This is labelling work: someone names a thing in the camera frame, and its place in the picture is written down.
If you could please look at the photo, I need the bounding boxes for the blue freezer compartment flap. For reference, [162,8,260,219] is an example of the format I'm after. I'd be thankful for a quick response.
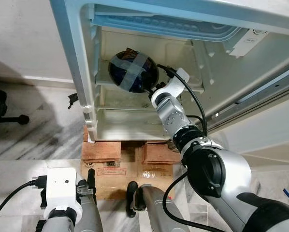
[91,5,254,43]

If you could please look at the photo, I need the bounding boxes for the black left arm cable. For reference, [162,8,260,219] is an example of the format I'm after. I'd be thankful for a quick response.
[0,175,47,225]

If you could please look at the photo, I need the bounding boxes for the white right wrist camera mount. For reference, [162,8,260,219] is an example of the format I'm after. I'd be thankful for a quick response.
[154,68,190,104]

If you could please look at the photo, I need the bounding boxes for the white fridge sticker label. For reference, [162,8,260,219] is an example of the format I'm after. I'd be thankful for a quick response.
[229,29,269,58]

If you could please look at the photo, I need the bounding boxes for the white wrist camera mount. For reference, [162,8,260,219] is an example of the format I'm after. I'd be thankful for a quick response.
[154,68,190,104]
[43,167,83,222]

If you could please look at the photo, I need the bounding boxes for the grey robot right leg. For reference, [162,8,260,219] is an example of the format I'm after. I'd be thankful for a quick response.
[127,181,191,232]

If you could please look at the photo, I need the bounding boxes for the pale blue fridge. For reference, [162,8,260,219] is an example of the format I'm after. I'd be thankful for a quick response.
[50,0,289,143]

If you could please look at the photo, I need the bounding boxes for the white fridge door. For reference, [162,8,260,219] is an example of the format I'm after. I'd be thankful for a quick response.
[207,89,289,167]

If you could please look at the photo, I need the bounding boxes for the red-brown brick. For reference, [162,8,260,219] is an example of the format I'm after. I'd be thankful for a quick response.
[144,141,182,165]
[82,127,122,162]

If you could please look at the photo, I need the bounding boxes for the printed cardboard box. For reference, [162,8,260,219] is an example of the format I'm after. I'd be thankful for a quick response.
[81,145,184,201]

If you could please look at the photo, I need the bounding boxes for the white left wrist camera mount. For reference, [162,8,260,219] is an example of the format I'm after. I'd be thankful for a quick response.
[43,167,83,222]

